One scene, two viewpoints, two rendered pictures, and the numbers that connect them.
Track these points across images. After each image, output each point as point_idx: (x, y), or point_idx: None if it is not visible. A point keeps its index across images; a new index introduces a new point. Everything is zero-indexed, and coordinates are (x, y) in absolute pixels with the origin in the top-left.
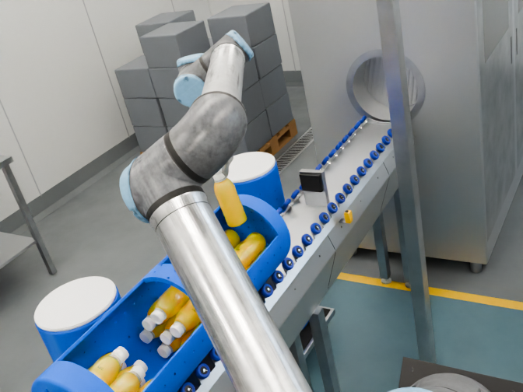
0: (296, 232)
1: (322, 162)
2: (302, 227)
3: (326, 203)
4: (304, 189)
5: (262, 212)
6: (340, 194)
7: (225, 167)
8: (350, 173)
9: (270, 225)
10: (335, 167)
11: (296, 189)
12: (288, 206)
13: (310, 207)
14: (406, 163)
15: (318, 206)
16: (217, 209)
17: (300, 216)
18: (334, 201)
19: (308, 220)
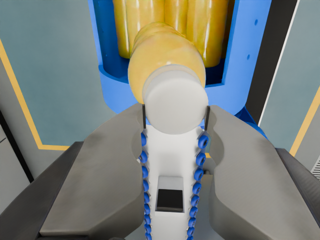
0: (169, 136)
1: (192, 228)
2: (167, 144)
3: (158, 178)
4: (178, 191)
5: (113, 85)
6: (144, 188)
7: (104, 122)
8: (162, 216)
9: (104, 70)
10: (181, 224)
11: (195, 193)
12: (195, 170)
13: (176, 174)
14: None
15: (168, 175)
16: (225, 72)
17: (178, 160)
18: (156, 184)
19: (166, 155)
